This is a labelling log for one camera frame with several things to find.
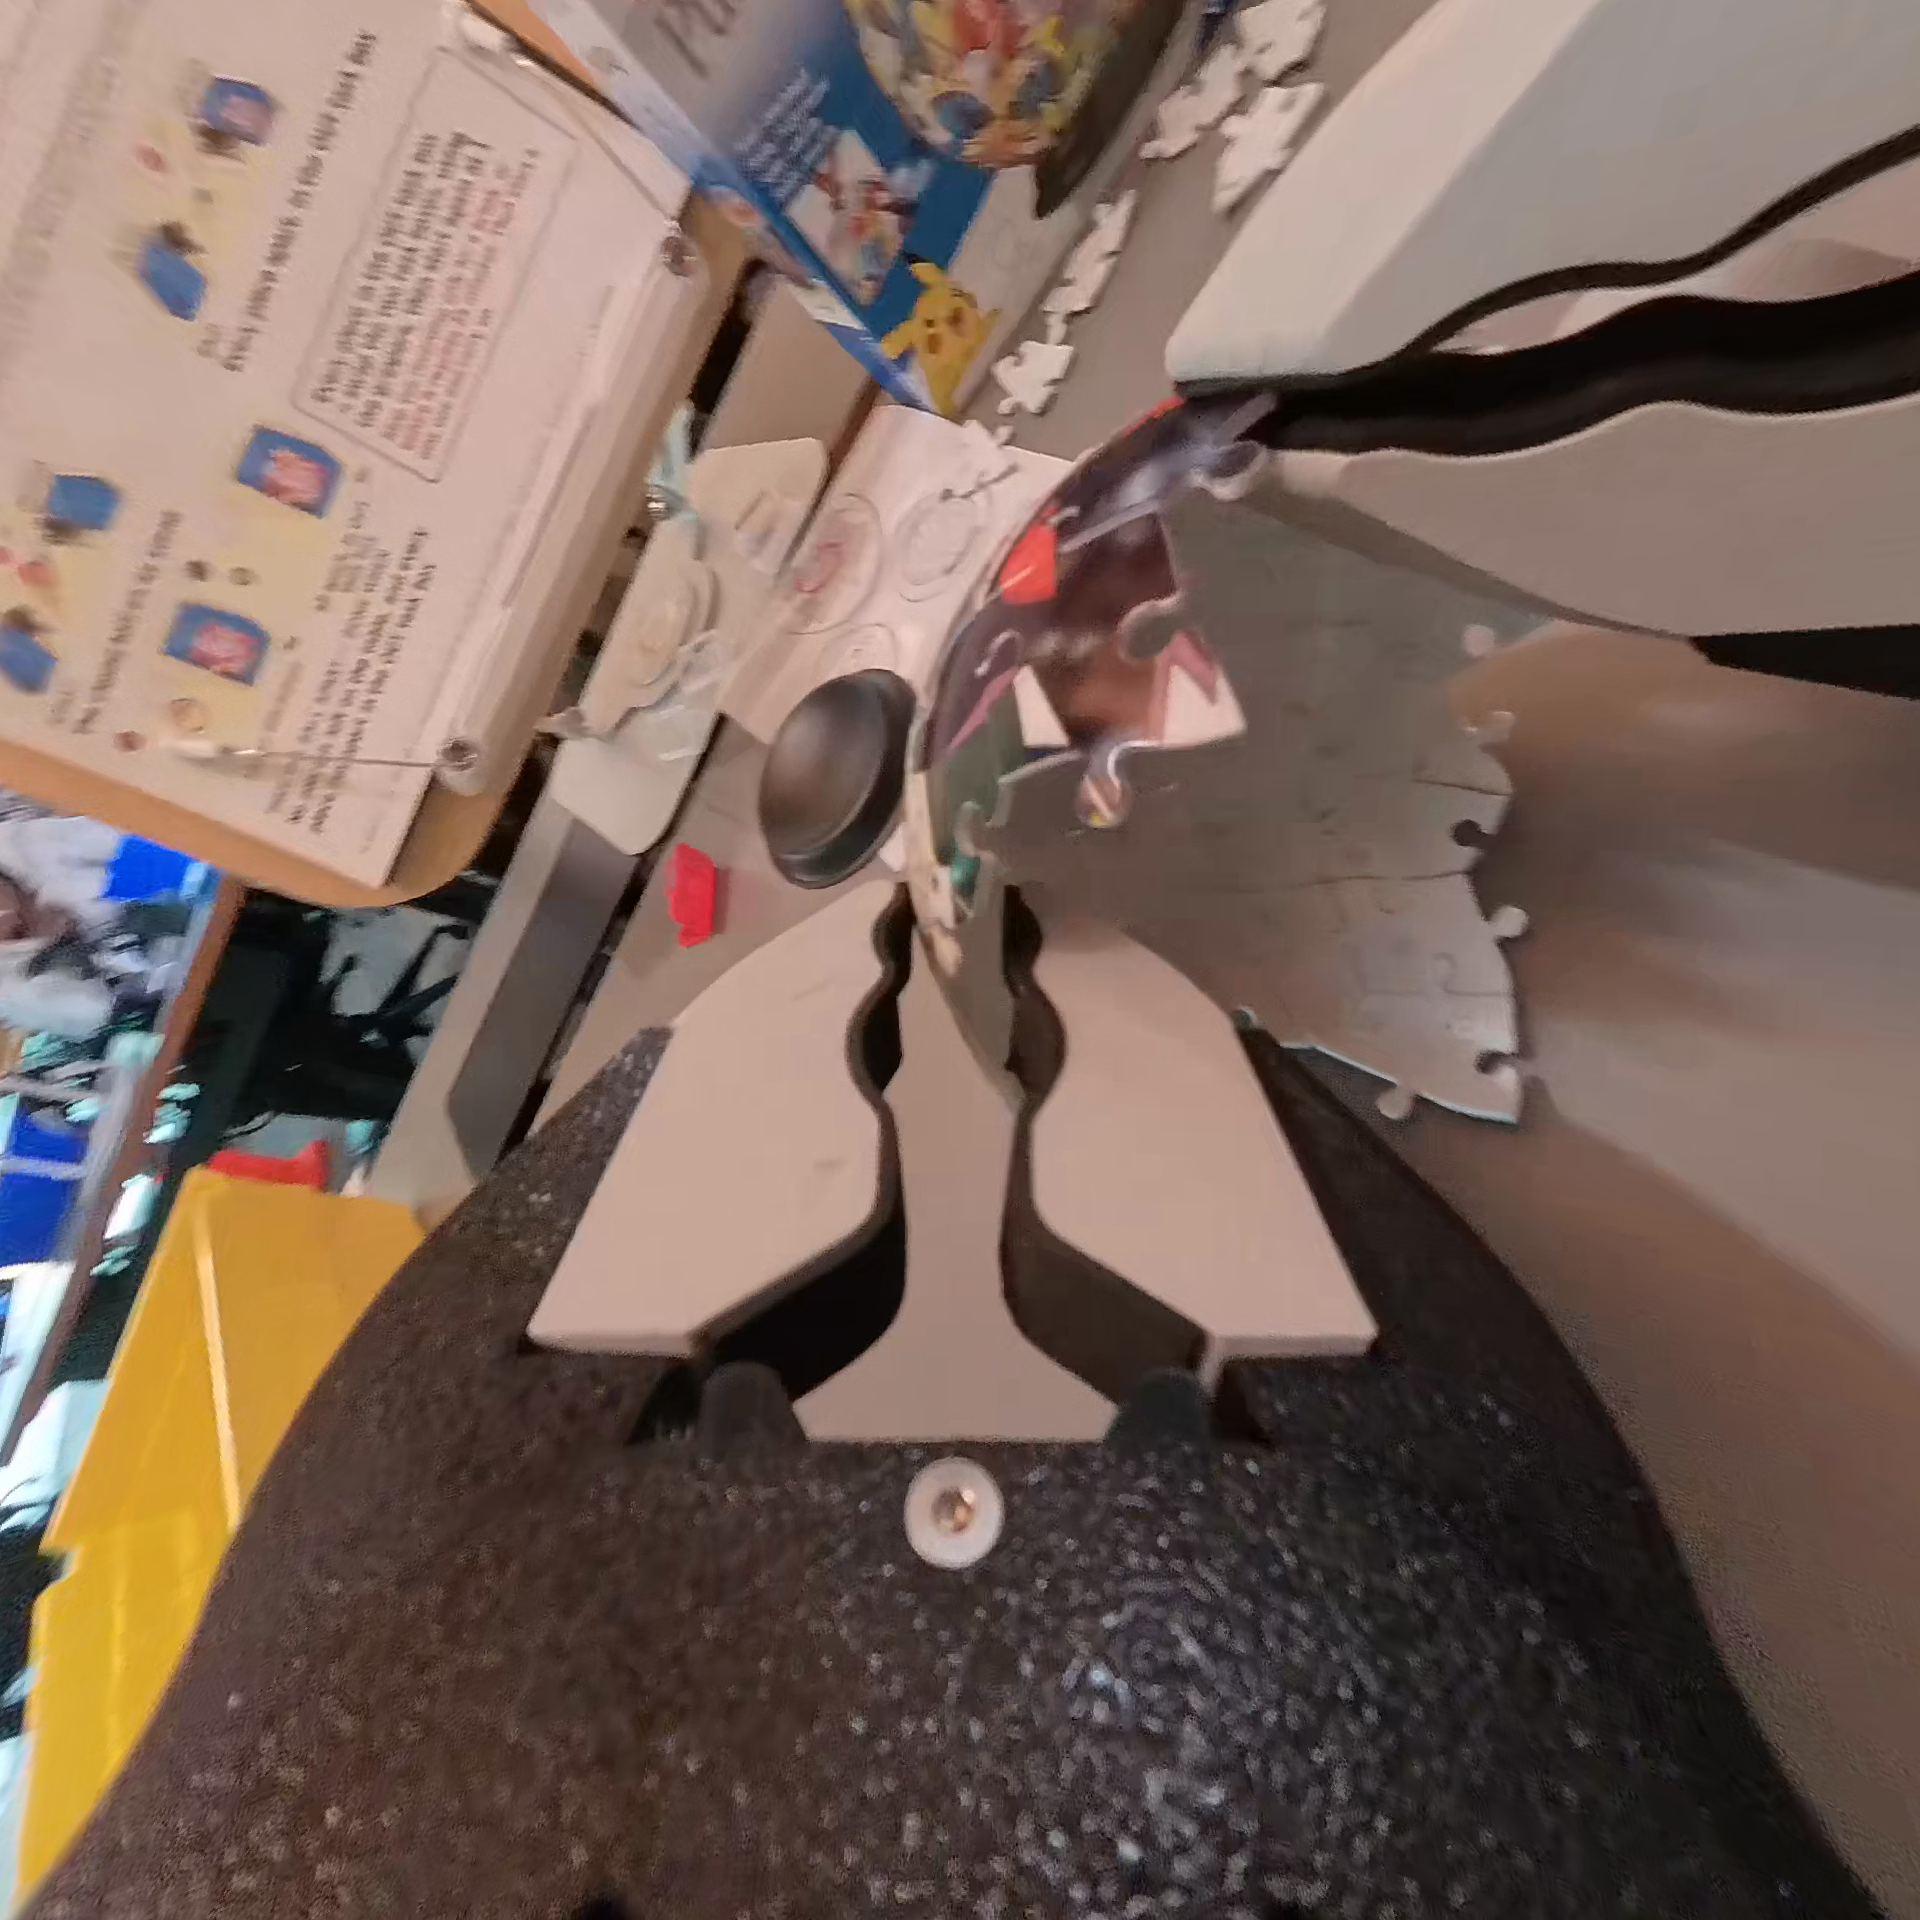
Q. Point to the folded puzzle leaflet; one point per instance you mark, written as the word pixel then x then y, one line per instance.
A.
pixel 901 494

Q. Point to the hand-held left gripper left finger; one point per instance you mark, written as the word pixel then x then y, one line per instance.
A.
pixel 706 1184

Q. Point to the black round ball stand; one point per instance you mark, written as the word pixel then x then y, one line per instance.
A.
pixel 834 763

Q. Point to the partly built puzzle ball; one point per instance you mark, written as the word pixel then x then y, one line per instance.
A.
pixel 1321 840

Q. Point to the blue puzzle box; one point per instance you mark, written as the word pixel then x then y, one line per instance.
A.
pixel 839 164

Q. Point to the scattered white puzzle pieces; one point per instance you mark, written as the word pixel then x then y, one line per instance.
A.
pixel 1261 136

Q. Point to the yellow plastic bin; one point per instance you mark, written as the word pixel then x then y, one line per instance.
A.
pixel 165 1500

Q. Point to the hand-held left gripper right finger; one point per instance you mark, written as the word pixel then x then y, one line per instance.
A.
pixel 1185 1184

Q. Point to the instruction poster on board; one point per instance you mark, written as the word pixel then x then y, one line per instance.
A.
pixel 452 862

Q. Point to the red plastic clip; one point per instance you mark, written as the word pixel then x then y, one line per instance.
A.
pixel 694 900

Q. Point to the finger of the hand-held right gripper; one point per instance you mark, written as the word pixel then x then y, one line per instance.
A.
pixel 1575 150
pixel 1724 523

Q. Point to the clear plastic bag with parts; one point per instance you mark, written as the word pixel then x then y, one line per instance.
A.
pixel 615 795

